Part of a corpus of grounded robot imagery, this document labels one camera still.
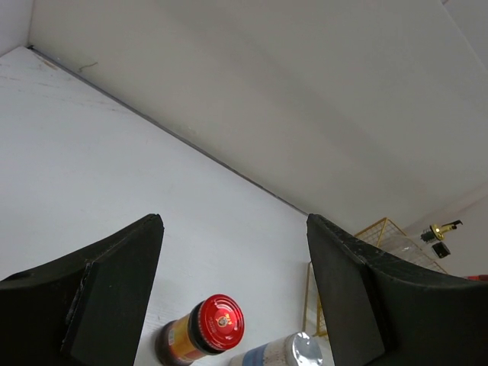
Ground silver lid shaker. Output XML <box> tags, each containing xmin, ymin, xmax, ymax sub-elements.
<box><xmin>228</xmin><ymin>332</ymin><xmax>323</xmax><ymax>366</ymax></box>

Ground gold wire basket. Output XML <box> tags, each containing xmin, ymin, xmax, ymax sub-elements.
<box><xmin>301</xmin><ymin>217</ymin><xmax>450</xmax><ymax>339</ymax></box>

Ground glass cruet gold spout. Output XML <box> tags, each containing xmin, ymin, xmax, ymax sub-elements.
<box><xmin>420</xmin><ymin>220</ymin><xmax>463</xmax><ymax>243</ymax></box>

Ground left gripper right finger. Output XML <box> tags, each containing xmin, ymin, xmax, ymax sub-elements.
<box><xmin>307</xmin><ymin>214</ymin><xmax>487</xmax><ymax>365</ymax></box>

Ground red lid sauce jar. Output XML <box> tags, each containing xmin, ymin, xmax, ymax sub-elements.
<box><xmin>155</xmin><ymin>294</ymin><xmax>245</xmax><ymax>365</ymax></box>

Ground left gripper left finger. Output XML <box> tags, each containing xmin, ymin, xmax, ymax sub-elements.
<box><xmin>1</xmin><ymin>214</ymin><xmax>164</xmax><ymax>365</ymax></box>

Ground small red sauce bottle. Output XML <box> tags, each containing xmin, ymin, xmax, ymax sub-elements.
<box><xmin>466</xmin><ymin>274</ymin><xmax>488</xmax><ymax>281</ymax></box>

